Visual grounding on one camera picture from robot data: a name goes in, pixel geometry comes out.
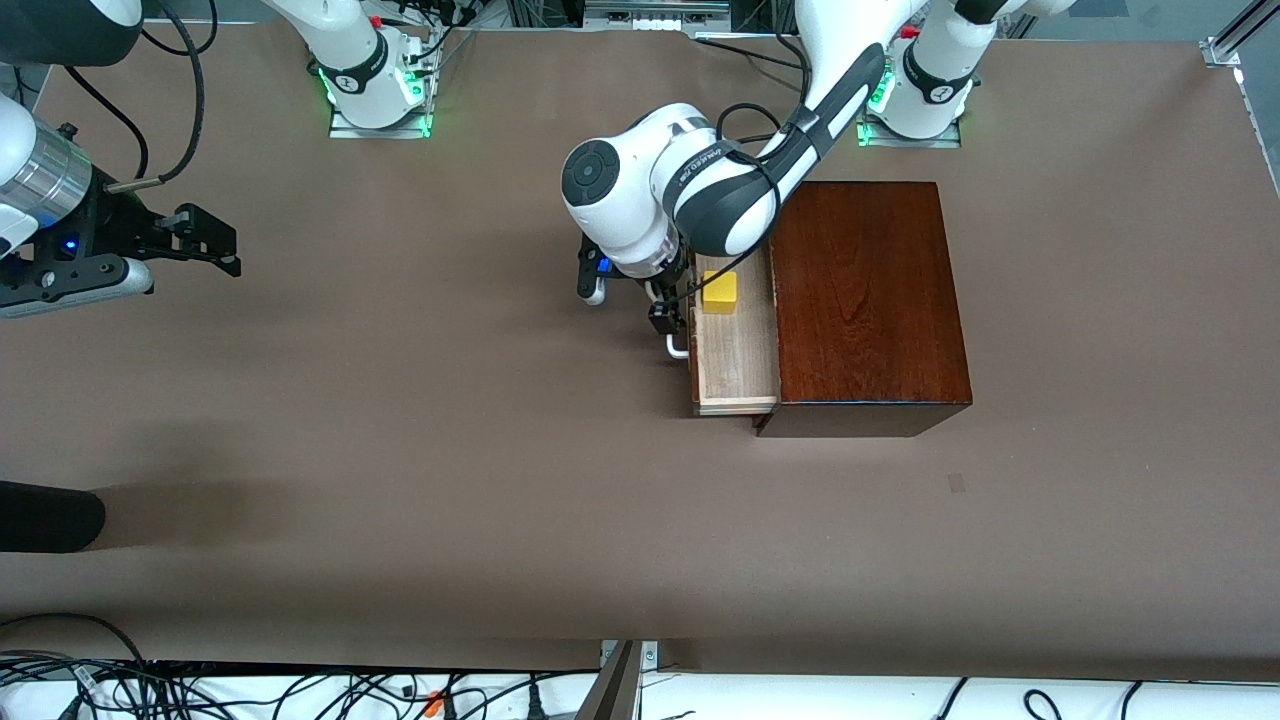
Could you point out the yellow wooden block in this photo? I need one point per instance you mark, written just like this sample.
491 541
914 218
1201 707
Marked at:
720 292

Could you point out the small metal corner bracket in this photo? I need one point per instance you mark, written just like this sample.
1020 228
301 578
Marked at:
650 655

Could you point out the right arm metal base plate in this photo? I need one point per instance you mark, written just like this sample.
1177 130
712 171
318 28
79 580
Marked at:
345 130

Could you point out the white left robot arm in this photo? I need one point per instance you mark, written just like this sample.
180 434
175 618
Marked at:
720 190

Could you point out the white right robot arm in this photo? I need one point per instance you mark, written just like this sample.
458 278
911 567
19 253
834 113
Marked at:
360 70

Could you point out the aluminium frame rail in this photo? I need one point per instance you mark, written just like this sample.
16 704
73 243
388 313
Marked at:
1225 48

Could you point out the dark brown wooden cabinet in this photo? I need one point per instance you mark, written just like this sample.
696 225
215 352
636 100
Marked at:
870 300

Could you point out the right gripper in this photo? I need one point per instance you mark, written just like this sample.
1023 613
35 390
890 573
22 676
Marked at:
112 226

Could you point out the black cylindrical object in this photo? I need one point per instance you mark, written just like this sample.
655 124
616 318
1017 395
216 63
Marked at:
50 515

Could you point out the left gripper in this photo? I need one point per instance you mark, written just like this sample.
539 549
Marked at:
676 276

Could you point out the grey power strip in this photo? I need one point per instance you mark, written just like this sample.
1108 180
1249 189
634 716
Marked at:
655 20

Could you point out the aluminium profile beam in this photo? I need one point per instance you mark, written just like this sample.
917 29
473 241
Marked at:
615 690

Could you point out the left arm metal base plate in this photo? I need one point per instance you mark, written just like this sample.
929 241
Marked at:
920 142

